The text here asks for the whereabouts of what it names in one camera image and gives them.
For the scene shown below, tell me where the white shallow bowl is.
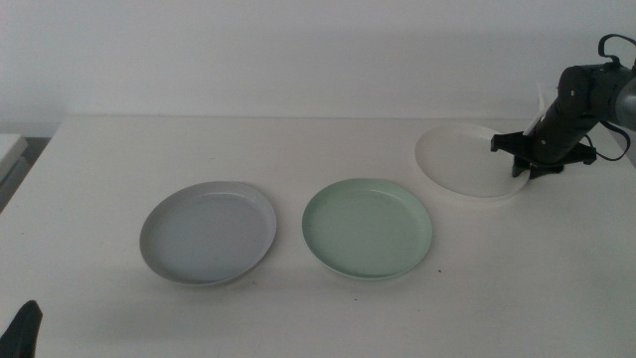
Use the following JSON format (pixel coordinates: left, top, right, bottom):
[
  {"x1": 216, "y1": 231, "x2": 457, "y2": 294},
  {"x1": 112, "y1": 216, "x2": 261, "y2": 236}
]
[{"x1": 414, "y1": 122, "x2": 532, "y2": 200}]

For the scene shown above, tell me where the pale green shallow bowl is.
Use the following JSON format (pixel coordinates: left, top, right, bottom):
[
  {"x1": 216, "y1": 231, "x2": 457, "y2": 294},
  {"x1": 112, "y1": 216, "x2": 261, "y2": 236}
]
[{"x1": 301, "y1": 177, "x2": 434, "y2": 281}]

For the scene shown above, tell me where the grey shallow bowl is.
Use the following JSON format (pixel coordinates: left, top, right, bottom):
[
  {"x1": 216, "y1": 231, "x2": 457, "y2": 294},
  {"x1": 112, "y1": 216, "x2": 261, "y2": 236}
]
[{"x1": 138, "y1": 180, "x2": 278, "y2": 287}]

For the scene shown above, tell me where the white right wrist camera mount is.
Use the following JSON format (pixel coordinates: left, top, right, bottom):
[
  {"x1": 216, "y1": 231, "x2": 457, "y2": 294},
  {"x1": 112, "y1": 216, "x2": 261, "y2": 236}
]
[{"x1": 521, "y1": 83, "x2": 554, "y2": 138}]

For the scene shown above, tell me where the thin black right gripper cable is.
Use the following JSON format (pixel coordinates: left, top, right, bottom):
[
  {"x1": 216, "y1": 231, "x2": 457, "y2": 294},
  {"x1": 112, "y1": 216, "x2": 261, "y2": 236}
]
[{"x1": 581, "y1": 120, "x2": 633, "y2": 163}]

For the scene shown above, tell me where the thick black right camera cable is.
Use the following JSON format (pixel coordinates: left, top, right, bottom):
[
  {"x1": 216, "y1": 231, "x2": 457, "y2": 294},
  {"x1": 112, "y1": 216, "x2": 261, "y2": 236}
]
[{"x1": 597, "y1": 33, "x2": 636, "y2": 69}]

